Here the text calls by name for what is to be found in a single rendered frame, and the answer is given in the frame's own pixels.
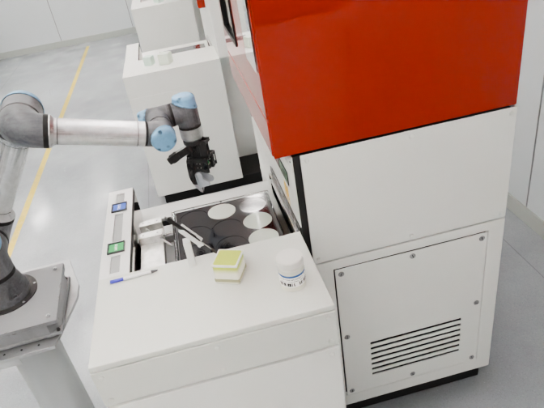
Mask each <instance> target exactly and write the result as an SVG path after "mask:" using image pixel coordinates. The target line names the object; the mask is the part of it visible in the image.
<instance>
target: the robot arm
mask: <svg viewBox="0 0 544 408"><path fill-rule="evenodd" d="M137 118H138V121H118V120H95V119H73V118H54V117H52V116H51V115H50V114H45V110H44V107H43V104H42V103H41V101H40V99H39V98H38V97H37V96H35V95H34V94H32V93H31V92H29V91H21V90H20V91H12V92H10V93H8V94H7V95H6V96H5V97H4V98H3V99H2V102H1V108H0V311H2V310H5V309H8V308H11V307H13V306H15V305H16V304H17V303H19V302H20V301H22V300H23V299H24V298H25V297H26V296H27V295H28V293H29V291H30V290H31V283H30V282H29V280H28V278H27V277H26V276H25V275H23V274H22V273H21V272H20V271H19V270H17V269H16V268H15V265H14V264H13V262H12V260H11V258H10V256H9V253H8V247H9V240H10V236H11V229H12V227H13V223H14V221H15V212H14V211H13V210H12V207H13V204H14V201H15V196H16V193H17V189H18V187H19V182H20V178H21V175H22V172H23V167H24V164H25V160H26V158H27V154H28V149H29V148H51V147H53V146H54V145H83V146H131V147H154V148H155V149H156V150H157V151H162V152H165V151H170V150H171V149H172V148H173V147H174V146H175V145H176V132H175V130H174V129H173V127H174V126H176V125H178V127H179V131H180V134H181V139H182V140H183V143H184V145H185V146H184V147H182V148H181V149H179V150H178V151H176V152H175V151H174V152H173V153H171V154H170V155H169V156H168V158H167V161H168V162H169V163H170V164H171V165H172V164H175V163H176V162H178V161H179V160H180V159H182V158H183V157H185V156H186V157H187V160H186V164H187V170H188V174H189V179H190V180H191V181H192V183H193V185H195V187H196V188H197V189H198V190H199V191H200V192H202V193H203V192H204V188H205V187H206V186H209V185H210V181H213V180H214V177H213V176H212V175H211V174H209V173H210V168H211V167H214V166H215V164H216V163H217V159H216V156H215V158H214V155H215V150H210V148H209V145H208V142H209V141H210V138H209V137H203V131H202V124H201V121H200V117H199V113H198V106H197V103H196V100H195V97H194V94H193V93H191V92H187V91H184V92H179V93H177V94H175V95H174V96H172V103H169V104H165V105H161V106H158V107H154V108H146V109H145V110H142V111H140V112H138V113H137Z"/></svg>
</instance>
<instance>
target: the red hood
mask: <svg viewBox="0 0 544 408"><path fill-rule="evenodd" d="M218 1H219V9H220V14H221V18H222V23H223V30H224V35H225V40H226V44H227V49H228V51H227V52H228V56H229V61H230V66H231V70H232V76H233V78H234V79H235V81H236V84H237V86H238V88H239V90H240V93H241V95H242V96H243V98H244V101H245V103H246V104H247V106H248V108H249V111H250V112H251V114H252V116H253V119H254V121H255V122H256V124H257V127H258V129H259V130H260V132H261V135H262V137H263V138H264V140H265V142H266V145H267V146H268V148H269V150H270V153H271V155H272V156H273V157H274V158H275V159H278V158H282V157H285V156H289V155H295V154H299V153H303V152H306V151H313V150H316V149H320V148H324V147H331V146H334V145H338V144H342V143H345V142H352V141H355V140H360V139H363V138H370V137H373V136H377V135H381V134H387V133H391V132H395V131H399V130H405V129H409V128H413V127H416V126H421V125H426V124H431V123H434V122H438V121H444V120H448V119H452V118H456V117H462V116H466V115H470V114H474V113H480V112H484V111H487V110H492V109H495V108H502V107H505V106H509V105H513V104H516V101H517V93H518V86H519V78H520V71H521V58H522V50H523V43H524V35H525V21H526V14H527V6H528V0H218Z"/></svg>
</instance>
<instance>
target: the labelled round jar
mask: <svg viewBox="0 0 544 408"><path fill-rule="evenodd" d="M276 262H277V267H278V276H279V281H280V285H281V288H282V289H283V290H285V291H291V292H293V291H299V290H301V289H302V288H304V286H305V285H306V276H305V270H304V259H303V254H302V253H301V252H300V251H299V250H298V249H284V250H282V251H280V252H279V253H278V254H277V256H276Z"/></svg>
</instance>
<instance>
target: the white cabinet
mask: <svg viewBox="0 0 544 408"><path fill-rule="evenodd" d="M107 408H346V399H345V391H344V383H343V375H342V361H341V353H340V346H339V344H338V345H334V346H329V347H326V348H322V349H320V350H316V351H310V352H308V353H304V354H301V355H296V356H292V357H289V358H286V359H280V360H278V361H274V362H271V363H266V364H262V365H259V366H256V367H253V368H247V369H245V370H241V371H238V372H233V373H229V374H226V375H223V376H217V377H215V378H211V379H208V380H203V381H199V382H196V383H193V384H190V385H184V386H181V387H178V388H174V389H169V390H166V391H163V392H160V393H154V394H152V395H148V396H145V397H140V398H136V399H133V400H130V401H127V402H122V403H118V404H115V405H111V406H107Z"/></svg>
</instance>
